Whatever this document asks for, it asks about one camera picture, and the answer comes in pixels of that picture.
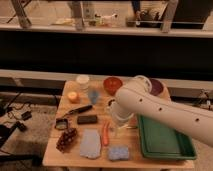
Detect dark red grape bunch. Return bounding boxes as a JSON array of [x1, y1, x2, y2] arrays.
[[56, 128, 77, 153]]

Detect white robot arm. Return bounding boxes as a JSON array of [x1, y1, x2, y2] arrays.
[[109, 75, 213, 147]]

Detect red bowl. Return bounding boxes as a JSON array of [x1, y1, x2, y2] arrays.
[[103, 77, 123, 95]]

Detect purple bowl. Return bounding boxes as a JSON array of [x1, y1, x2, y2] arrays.
[[150, 78, 163, 96]]

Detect orange carrot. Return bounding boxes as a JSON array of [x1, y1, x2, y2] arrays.
[[102, 122, 110, 146]]

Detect blue sponge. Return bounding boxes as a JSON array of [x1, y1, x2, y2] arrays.
[[108, 146, 129, 161]]

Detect light blue cloth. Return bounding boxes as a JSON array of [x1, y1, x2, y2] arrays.
[[80, 129, 101, 159]]

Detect wooden table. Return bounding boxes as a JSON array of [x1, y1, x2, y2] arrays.
[[43, 80, 194, 169]]

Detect black rectangular block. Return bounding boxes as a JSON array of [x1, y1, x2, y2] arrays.
[[77, 115, 98, 124]]

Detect blue plastic cup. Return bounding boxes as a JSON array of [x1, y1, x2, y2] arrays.
[[88, 90, 99, 105]]

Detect green plastic tray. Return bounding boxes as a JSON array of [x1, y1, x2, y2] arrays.
[[137, 115, 197, 160]]

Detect orange fruit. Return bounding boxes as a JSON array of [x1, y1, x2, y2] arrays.
[[67, 91, 79, 103]]

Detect small black square dish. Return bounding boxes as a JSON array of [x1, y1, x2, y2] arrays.
[[55, 119, 68, 130]]

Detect white paper cup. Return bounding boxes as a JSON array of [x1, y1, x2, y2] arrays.
[[76, 74, 90, 92]]

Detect black handled knife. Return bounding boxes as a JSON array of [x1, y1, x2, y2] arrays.
[[62, 105, 93, 118]]

